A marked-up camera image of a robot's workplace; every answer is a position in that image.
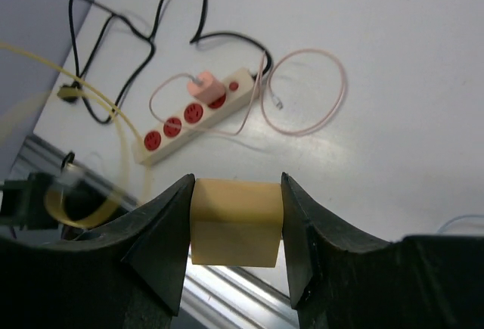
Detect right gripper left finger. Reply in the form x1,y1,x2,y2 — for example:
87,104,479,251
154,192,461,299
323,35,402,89
1,174,195,328

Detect yellow charger plug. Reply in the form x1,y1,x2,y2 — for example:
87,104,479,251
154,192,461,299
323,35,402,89
190,178,284,268

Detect pink charger plug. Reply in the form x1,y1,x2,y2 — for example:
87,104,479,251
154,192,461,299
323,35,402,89
187,70,225,104

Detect beige red power strip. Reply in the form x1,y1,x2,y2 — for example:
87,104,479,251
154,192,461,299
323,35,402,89
132,68,257,166

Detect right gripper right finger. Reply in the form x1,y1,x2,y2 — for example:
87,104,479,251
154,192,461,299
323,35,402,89
281,174,483,328

